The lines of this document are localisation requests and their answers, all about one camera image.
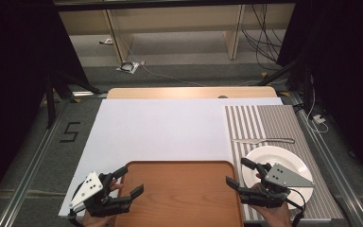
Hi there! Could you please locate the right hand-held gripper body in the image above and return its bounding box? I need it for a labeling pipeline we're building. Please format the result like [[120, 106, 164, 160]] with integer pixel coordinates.
[[238, 162, 315, 209]]

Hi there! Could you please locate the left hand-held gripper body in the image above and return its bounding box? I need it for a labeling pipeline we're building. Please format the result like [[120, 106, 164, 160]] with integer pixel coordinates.
[[68, 171, 132, 218]]

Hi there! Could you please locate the white round plate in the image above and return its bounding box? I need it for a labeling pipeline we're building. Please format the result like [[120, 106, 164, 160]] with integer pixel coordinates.
[[241, 145, 314, 211]]

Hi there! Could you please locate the person's left hand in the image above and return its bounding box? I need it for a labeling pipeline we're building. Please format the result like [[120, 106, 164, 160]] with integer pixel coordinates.
[[81, 179, 125, 227]]

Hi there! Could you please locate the person's right hand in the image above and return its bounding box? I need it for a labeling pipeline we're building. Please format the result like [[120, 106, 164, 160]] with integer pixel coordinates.
[[251, 172, 295, 227]]

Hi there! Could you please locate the silver metal spoon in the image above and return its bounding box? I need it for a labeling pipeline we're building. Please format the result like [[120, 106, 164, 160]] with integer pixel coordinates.
[[231, 137, 296, 146]]

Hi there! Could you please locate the brown wooden tray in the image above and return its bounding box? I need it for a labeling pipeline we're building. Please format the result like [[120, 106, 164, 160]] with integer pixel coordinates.
[[112, 160, 244, 227]]

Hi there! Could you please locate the grey striped placemat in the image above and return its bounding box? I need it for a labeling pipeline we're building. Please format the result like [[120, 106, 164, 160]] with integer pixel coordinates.
[[223, 104, 345, 222]]

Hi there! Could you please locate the white table mat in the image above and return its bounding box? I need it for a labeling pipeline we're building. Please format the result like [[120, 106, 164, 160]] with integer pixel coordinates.
[[58, 96, 284, 219]]

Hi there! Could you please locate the white power adapter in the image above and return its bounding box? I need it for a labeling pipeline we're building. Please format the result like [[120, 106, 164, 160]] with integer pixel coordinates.
[[311, 113, 328, 125]]

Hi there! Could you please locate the black tripod stand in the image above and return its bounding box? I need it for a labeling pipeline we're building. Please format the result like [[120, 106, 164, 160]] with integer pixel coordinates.
[[257, 58, 314, 112], [44, 69, 109, 130]]

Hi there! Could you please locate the light wooden table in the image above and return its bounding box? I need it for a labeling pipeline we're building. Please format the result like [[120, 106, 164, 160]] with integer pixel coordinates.
[[106, 86, 279, 100]]

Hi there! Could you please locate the clear plastic bag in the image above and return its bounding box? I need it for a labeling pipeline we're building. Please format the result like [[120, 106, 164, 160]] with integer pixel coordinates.
[[115, 61, 140, 76]]

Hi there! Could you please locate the black curtain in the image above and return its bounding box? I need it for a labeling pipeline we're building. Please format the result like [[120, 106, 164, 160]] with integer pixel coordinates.
[[276, 0, 363, 183], [0, 0, 91, 218]]

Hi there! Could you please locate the light wooden shelf unit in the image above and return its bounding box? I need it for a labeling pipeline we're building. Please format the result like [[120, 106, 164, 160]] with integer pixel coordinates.
[[58, 3, 297, 65]]

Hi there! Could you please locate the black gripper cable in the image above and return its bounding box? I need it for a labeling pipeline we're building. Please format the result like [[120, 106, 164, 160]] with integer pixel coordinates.
[[284, 187, 307, 227]]

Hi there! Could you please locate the aluminium floor rail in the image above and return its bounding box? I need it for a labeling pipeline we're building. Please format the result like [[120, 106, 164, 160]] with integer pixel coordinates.
[[0, 90, 109, 227], [289, 92, 363, 227]]

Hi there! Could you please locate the white floor cable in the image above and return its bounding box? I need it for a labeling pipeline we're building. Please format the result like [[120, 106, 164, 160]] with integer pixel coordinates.
[[128, 46, 206, 88]]

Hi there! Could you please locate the bundle of black cables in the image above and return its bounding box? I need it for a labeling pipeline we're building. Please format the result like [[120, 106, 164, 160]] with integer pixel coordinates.
[[241, 3, 285, 64]]

